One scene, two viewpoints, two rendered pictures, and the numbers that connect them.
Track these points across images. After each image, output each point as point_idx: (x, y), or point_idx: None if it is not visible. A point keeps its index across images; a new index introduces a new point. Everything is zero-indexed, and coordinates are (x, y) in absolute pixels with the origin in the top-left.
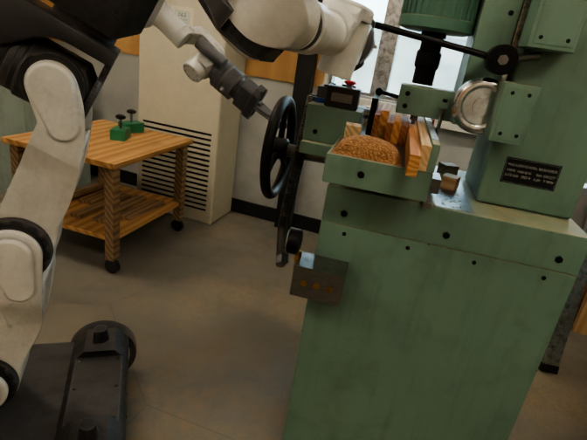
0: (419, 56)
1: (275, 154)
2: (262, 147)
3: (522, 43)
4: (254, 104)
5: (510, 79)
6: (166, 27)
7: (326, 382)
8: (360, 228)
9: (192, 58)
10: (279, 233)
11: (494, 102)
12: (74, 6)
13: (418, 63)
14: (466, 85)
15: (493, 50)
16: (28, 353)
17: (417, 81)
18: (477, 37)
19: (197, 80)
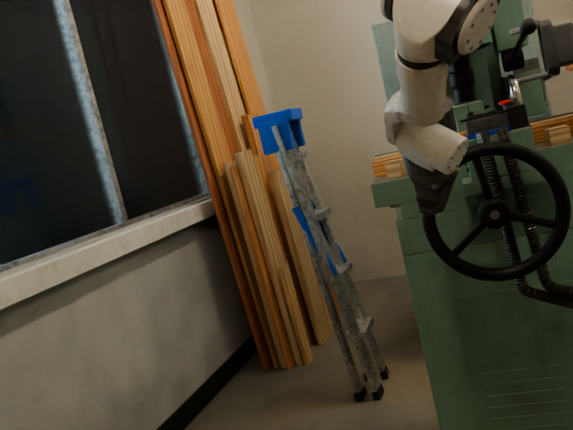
0: (470, 74)
1: (515, 212)
2: (564, 188)
3: (513, 44)
4: (455, 177)
5: (495, 77)
6: (446, 84)
7: None
8: None
9: (451, 130)
10: (569, 287)
11: (524, 89)
12: None
13: (471, 80)
14: (517, 82)
15: (521, 50)
16: None
17: (475, 97)
18: (483, 49)
19: (455, 168)
